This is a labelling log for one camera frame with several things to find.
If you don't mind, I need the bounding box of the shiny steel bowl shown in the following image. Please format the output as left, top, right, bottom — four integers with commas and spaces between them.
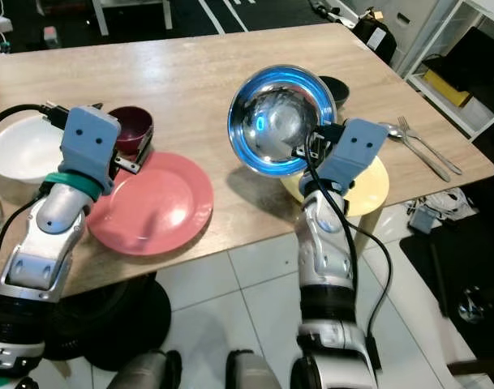
227, 65, 337, 177

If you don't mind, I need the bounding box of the dark red bowl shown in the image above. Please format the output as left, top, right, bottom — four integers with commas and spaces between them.
107, 105, 154, 155

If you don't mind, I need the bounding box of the pink plate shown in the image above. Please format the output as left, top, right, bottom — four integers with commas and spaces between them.
86, 151, 215, 257

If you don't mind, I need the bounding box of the black bowl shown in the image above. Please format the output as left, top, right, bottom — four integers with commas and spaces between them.
316, 75, 350, 110

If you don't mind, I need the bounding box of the yellow plate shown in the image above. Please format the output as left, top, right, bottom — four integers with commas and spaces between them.
281, 154, 390, 217

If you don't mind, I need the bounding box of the white bowl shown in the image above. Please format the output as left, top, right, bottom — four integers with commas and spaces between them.
0, 113, 73, 182

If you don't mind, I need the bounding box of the light wooden table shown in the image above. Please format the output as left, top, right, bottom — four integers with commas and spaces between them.
0, 23, 494, 297

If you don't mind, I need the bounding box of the black bag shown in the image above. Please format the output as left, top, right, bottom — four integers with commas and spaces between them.
352, 10, 399, 64

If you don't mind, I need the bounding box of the white shelf rack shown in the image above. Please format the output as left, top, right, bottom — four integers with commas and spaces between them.
405, 0, 494, 139

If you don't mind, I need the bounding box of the round black stool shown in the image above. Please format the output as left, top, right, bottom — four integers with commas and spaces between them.
28, 271, 173, 372

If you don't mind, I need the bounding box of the silver left robot leg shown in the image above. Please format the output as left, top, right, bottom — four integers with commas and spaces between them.
117, 350, 183, 389

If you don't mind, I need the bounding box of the silver robot leg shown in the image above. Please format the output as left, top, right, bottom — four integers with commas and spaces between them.
226, 350, 280, 389
117, 350, 183, 389

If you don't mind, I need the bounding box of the silver right robot leg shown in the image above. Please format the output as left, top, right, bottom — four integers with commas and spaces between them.
226, 350, 280, 389

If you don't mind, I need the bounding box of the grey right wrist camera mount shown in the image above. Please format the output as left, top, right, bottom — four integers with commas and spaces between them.
303, 118, 389, 195

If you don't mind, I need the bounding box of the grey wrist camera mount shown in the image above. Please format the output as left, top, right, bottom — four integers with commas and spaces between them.
58, 105, 122, 195
303, 118, 389, 195

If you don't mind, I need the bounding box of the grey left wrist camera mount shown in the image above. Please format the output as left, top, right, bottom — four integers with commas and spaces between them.
58, 105, 122, 195

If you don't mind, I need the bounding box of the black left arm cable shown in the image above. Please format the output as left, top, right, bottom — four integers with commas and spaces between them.
0, 104, 69, 268

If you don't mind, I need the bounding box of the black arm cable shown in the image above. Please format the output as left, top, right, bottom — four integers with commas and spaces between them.
303, 154, 393, 365
0, 104, 69, 268

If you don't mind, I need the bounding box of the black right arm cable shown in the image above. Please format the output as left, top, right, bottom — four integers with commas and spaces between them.
303, 154, 393, 365

